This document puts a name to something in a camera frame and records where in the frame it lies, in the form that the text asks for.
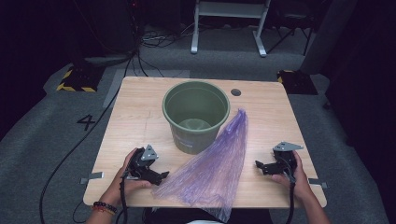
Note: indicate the grey column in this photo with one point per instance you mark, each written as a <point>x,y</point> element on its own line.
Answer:
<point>327,37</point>

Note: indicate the black tripod legs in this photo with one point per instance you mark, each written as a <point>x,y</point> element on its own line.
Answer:
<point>292,31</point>

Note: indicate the white metal stand frame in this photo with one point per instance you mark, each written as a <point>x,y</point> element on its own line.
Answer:
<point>230,9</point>

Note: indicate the purple plastic bag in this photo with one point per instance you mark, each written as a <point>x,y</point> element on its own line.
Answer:
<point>214,168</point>

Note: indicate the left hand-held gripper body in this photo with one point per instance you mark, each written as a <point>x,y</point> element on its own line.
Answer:
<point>140,168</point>

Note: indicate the dark round table grommet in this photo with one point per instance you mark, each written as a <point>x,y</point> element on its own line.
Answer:
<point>235,92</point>

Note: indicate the yellow black striped base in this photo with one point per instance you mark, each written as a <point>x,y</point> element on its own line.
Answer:
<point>79,81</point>
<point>297,82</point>

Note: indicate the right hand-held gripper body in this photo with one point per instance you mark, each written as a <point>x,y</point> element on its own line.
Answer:
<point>286,161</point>

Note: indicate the person's right hand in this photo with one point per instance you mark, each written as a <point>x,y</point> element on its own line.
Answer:
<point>299,183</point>

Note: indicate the green plastic bucket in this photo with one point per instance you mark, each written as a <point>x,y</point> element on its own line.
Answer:
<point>186,102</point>

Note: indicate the person's left hand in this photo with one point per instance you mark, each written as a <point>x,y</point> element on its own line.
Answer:
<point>120,188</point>

